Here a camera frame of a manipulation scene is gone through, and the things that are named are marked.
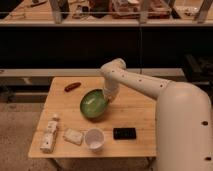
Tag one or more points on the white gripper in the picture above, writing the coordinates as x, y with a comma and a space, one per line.
110, 90

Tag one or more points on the green ceramic bowl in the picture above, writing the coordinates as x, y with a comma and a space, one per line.
93, 104

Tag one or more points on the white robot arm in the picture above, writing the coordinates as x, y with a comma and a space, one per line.
183, 117

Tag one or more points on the brown sausage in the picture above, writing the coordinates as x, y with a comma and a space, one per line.
72, 86

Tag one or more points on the wooden table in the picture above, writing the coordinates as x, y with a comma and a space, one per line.
128, 124

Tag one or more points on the black rectangular phone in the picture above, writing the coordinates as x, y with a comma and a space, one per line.
124, 133

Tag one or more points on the white plastic cup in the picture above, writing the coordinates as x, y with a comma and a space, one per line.
94, 139

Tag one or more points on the white square sponge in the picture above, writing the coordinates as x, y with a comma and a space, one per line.
73, 136

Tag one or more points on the white spray bottle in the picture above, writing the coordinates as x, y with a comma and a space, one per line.
50, 134

